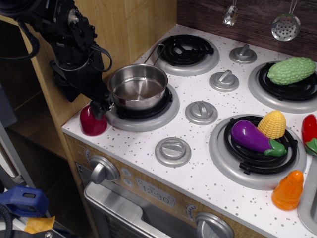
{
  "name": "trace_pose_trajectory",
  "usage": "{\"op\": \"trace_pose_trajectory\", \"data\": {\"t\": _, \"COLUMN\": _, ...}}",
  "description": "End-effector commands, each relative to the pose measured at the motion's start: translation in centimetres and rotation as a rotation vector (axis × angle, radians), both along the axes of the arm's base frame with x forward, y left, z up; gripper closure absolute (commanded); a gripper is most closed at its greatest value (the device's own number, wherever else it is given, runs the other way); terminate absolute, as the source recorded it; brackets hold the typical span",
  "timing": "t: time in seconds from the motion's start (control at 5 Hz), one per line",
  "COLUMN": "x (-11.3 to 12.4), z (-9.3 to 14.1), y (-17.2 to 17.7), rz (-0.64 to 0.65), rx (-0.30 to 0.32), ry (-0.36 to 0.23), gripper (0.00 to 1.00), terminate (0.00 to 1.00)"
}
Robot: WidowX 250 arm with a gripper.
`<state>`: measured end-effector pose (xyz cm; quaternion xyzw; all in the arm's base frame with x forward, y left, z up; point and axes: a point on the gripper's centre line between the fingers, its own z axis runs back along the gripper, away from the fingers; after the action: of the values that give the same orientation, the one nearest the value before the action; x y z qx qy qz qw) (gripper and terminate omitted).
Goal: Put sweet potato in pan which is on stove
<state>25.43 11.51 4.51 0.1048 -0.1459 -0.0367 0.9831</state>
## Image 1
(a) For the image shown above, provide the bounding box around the black rear right burner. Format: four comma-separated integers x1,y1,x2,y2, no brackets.
257,63,317,102

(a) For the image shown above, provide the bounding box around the silver stove knob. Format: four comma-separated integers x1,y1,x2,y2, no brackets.
155,137,192,168
185,101,218,125
229,44,258,64
209,70,239,92

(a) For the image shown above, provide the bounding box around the yellow toy corn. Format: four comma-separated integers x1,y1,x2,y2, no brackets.
257,111,286,139

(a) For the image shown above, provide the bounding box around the silver stove knob upper middle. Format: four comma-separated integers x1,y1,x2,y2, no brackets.
209,70,239,92

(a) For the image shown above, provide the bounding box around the silver toy sink edge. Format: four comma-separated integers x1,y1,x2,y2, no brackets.
298,160,317,235

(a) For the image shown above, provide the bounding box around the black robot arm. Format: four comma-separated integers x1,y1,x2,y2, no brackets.
0,0,111,120

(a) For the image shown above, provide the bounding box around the hanging clear slotted skimmer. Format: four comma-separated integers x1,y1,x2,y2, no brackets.
271,0,301,42

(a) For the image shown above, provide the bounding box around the silver stove knob front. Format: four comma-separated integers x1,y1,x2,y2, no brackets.
155,137,192,168

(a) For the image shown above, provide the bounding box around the silver stove knob rear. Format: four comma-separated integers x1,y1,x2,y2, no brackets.
229,44,258,64

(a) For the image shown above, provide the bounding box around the purple toy eggplant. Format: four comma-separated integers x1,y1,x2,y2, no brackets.
230,120,287,157

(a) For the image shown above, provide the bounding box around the silver stove knob lower middle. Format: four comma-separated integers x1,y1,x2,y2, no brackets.
185,101,218,125

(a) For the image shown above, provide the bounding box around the silver oven dial left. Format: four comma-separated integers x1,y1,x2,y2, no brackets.
90,155,120,184

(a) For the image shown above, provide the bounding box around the steel saucepan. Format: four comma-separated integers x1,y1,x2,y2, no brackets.
107,43,169,111

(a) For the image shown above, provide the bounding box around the orange toy carrot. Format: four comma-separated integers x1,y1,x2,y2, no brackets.
271,170,304,211

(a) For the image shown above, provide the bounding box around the green toy bitter gourd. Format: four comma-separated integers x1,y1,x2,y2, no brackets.
267,57,316,86

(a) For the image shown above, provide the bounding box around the red toy pepper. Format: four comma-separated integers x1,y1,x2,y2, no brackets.
302,114,317,156

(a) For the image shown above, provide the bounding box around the red toy sweet potato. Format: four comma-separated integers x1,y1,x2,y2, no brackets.
80,105,107,136

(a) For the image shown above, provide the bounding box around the black front left burner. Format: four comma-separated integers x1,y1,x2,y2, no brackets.
116,88,173,119

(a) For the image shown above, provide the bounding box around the silver oven dial right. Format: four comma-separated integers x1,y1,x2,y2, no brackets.
196,212,234,238

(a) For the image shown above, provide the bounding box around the black front right burner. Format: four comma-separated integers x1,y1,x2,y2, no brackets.
223,116,298,175

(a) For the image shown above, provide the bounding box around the hanging clear ladle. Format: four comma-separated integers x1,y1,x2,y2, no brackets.
222,0,238,27

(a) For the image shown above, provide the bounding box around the black rear left burner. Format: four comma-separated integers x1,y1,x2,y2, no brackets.
158,35,215,66

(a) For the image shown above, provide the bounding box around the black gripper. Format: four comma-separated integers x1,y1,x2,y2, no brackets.
50,58,113,119

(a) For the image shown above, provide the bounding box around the silver oven dial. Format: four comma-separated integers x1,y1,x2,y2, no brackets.
196,212,234,238
90,155,120,184

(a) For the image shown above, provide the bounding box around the silver oven door handle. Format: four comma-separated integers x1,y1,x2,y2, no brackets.
84,183,160,238

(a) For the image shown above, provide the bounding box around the black burner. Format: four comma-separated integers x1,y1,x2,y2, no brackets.
158,35,215,66
116,88,173,119
257,63,317,102
223,116,298,175

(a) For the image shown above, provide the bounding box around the oven clock display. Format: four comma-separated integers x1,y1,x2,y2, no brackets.
135,178,177,208

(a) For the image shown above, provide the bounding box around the yellow tape piece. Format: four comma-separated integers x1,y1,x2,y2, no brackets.
24,216,55,234

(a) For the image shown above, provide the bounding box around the blue clamp tool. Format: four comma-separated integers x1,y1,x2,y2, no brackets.
0,185,49,217

